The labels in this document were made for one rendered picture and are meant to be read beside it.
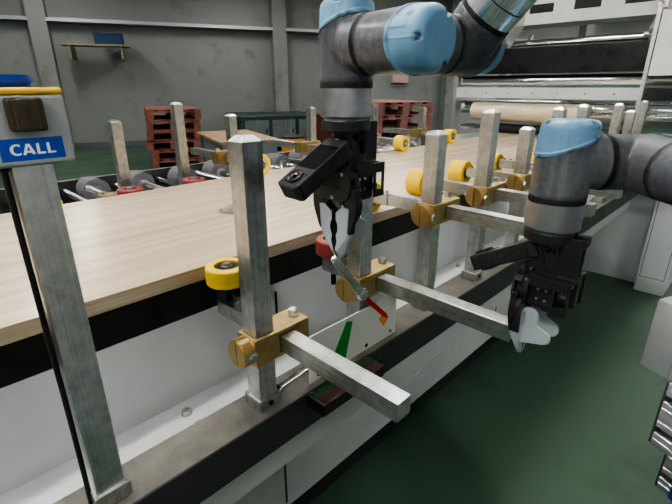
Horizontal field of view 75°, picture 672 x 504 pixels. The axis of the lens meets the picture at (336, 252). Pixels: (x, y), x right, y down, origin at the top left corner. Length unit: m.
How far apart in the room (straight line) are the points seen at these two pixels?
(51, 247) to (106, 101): 10.10
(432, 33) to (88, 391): 0.58
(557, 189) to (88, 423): 0.67
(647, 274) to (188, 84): 9.23
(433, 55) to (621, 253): 3.02
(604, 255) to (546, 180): 2.86
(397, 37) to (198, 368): 0.72
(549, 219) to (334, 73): 0.35
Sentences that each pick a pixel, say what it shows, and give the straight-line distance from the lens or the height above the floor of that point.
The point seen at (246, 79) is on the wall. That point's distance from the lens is 10.75.
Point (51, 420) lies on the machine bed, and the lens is 0.90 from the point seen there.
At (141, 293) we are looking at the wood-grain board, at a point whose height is 0.88.
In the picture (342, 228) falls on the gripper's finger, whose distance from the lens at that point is 0.66.
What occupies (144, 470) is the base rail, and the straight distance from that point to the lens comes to 0.76.
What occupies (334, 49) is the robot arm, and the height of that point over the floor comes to 1.27.
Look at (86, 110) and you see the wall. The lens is 10.67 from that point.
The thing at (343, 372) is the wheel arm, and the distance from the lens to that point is 0.66.
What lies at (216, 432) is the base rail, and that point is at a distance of 0.79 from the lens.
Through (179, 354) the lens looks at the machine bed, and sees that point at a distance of 0.94.
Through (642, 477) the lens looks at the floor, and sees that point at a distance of 1.93.
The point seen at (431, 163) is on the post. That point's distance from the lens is 1.01.
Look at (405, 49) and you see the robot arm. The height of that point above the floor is 1.26.
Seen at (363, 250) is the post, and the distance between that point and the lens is 0.85.
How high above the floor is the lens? 1.22
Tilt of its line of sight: 21 degrees down
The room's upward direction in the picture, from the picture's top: straight up
